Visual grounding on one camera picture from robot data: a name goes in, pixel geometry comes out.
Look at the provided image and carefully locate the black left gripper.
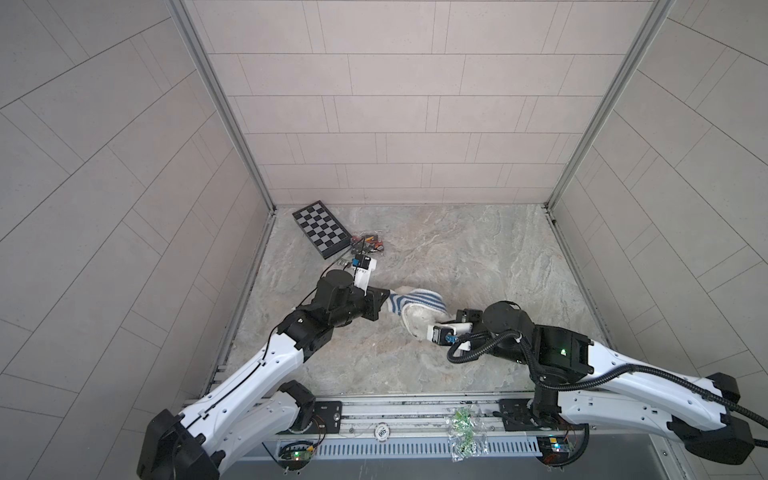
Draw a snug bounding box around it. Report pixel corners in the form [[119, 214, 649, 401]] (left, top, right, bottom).
[[324, 285, 389, 329]]

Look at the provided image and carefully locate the blue white striped knit sweater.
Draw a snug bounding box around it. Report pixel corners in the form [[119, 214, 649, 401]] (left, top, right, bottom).
[[386, 288, 448, 316]]

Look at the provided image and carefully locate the white fluffy teddy bear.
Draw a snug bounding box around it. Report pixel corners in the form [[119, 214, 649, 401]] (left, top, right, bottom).
[[401, 303, 451, 341]]

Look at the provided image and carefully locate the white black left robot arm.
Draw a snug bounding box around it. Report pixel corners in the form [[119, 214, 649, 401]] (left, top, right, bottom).
[[136, 270, 390, 479]]

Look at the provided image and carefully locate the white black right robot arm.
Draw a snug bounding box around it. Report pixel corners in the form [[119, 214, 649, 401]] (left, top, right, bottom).
[[442, 301, 767, 465]]

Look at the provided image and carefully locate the bag of colourful small parts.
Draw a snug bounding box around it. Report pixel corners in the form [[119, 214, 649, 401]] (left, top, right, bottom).
[[351, 233, 384, 255]]

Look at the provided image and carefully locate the black white chessboard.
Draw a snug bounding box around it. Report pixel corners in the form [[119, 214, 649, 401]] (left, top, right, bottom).
[[292, 201, 352, 259]]

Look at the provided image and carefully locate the clear bag of green parts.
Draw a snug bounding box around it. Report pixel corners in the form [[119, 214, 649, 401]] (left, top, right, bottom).
[[447, 407, 489, 462]]

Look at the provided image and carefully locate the right circuit board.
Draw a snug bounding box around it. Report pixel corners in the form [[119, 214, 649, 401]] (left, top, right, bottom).
[[536, 436, 575, 466]]

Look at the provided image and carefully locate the left green circuit board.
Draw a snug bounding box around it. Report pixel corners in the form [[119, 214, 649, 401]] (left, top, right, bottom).
[[277, 440, 317, 472]]

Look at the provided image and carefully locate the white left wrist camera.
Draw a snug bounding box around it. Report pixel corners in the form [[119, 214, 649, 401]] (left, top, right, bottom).
[[352, 253, 377, 291]]

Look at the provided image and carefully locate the aluminium front mounting rail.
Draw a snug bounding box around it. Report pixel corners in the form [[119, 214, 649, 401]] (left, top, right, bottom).
[[173, 391, 670, 445]]

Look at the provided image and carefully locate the round silver rail knob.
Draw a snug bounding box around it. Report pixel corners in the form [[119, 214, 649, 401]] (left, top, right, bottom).
[[374, 422, 391, 443]]

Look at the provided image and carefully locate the left aluminium corner post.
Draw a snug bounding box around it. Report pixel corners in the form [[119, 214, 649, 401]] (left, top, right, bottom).
[[165, 0, 277, 216]]

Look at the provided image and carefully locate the aluminium corner post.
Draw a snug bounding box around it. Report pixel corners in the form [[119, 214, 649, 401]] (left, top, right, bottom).
[[165, 0, 277, 216], [545, 0, 675, 216]]

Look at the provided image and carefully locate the right aluminium corner post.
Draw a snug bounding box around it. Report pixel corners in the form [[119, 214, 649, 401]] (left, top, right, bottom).
[[545, 0, 675, 216]]

